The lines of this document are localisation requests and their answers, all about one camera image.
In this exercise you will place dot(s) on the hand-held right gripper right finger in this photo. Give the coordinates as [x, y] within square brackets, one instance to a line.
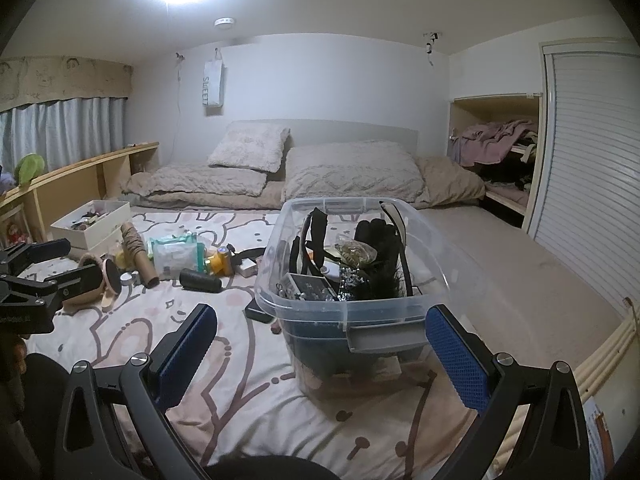
[455, 355]

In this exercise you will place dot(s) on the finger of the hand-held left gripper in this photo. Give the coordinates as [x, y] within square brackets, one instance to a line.
[40, 254]
[75, 281]

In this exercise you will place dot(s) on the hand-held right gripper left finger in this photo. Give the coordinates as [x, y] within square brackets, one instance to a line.
[187, 345]

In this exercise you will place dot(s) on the clear plastic storage container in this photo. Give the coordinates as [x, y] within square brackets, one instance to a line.
[370, 320]

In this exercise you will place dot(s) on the dark patterned box white flap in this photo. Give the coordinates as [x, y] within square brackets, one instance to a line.
[307, 287]

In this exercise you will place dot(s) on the yellow plastic container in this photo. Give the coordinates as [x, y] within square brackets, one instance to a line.
[221, 261]

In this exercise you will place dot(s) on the beige fuzzy slipper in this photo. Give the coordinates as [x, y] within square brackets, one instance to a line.
[89, 280]

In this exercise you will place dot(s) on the yellow plush in clear bag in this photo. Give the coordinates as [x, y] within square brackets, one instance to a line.
[121, 255]

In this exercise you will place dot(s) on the white round tin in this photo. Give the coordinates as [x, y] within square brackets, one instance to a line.
[128, 278]

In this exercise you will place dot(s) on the white open trinket box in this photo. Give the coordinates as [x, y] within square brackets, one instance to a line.
[92, 225]

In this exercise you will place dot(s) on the dark grey cylinder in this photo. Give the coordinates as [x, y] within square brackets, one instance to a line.
[200, 281]

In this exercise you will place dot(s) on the brown cardboard tube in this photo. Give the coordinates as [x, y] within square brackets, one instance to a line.
[139, 255]

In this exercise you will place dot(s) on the small black flat case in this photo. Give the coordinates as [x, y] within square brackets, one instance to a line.
[260, 311]

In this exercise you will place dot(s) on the wooden side shelf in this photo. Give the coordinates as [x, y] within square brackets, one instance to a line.
[75, 180]

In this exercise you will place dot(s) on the green plush toy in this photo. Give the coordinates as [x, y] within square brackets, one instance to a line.
[29, 169]

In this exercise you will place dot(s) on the teal white wet wipes pack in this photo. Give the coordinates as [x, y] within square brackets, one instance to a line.
[175, 256]

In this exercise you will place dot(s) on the small white box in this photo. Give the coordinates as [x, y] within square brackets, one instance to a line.
[248, 267]

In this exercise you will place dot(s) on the beige mattress sheet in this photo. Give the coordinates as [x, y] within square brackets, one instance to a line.
[525, 280]

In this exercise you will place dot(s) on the small black object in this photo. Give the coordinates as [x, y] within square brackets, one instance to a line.
[250, 254]

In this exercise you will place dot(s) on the pale blue curtain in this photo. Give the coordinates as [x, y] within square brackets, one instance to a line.
[60, 130]

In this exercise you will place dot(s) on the black gloves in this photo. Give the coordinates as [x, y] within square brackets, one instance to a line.
[377, 245]

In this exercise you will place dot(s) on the gold glitter pouch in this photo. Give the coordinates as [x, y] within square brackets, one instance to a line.
[355, 254]

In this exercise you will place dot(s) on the cream pipes bundle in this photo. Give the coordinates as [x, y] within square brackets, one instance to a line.
[610, 350]

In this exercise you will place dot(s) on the flat beige quilted pillow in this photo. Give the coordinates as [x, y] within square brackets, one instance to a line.
[200, 181]

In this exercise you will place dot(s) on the orange white paper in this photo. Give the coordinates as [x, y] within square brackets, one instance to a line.
[600, 435]

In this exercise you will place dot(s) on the closet shelf niche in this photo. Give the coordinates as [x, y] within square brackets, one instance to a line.
[500, 195]

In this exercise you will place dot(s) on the black headband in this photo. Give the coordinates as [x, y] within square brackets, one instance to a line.
[312, 235]

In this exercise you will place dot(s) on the beige quilted pillows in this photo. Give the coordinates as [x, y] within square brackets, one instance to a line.
[450, 180]

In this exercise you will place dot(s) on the printed curtain valance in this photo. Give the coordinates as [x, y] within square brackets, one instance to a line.
[65, 80]

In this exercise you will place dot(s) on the large beige quilted pillow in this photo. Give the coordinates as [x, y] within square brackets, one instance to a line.
[355, 175]

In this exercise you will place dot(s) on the fuzzy beige pillow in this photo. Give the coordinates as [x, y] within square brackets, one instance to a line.
[250, 146]

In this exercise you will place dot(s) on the pile of pink clothes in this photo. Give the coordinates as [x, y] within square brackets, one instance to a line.
[490, 142]

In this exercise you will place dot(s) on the white louvered closet door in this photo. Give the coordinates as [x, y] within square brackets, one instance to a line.
[590, 170]

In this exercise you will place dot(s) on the hanging white paper bag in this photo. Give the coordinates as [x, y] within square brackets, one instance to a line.
[213, 80]

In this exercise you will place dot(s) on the white bed headboard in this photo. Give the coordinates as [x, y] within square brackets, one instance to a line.
[350, 132]

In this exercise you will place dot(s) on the smoke detector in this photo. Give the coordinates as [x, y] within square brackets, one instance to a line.
[225, 23]

